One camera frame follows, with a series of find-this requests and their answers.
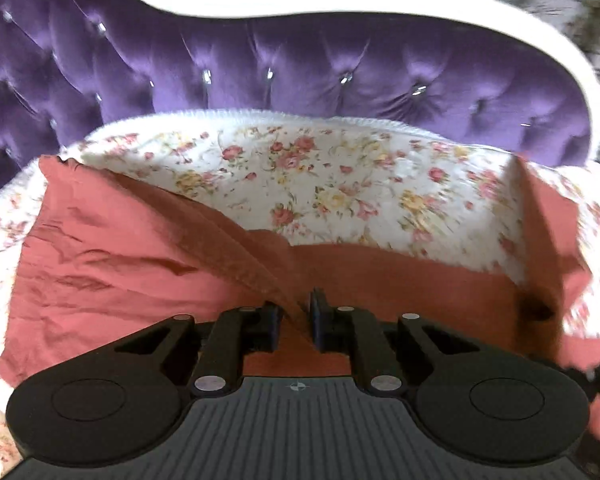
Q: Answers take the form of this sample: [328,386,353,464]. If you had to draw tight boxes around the rust red pants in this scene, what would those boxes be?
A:
[0,154,600,449]

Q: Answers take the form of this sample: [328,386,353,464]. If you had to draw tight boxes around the purple tufted velvet headboard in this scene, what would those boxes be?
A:
[0,0,600,188]

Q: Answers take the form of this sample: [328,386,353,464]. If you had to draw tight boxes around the floral quilted bedspread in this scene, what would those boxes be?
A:
[0,108,600,480]

